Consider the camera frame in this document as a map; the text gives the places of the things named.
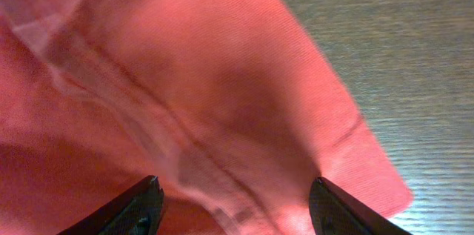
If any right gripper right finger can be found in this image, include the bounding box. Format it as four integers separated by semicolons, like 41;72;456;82
309;177;411;235

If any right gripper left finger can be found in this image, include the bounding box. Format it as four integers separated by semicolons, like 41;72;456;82
59;176;164;235

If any orange FRAM t-shirt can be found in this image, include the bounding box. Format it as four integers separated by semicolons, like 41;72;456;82
1;0;412;234

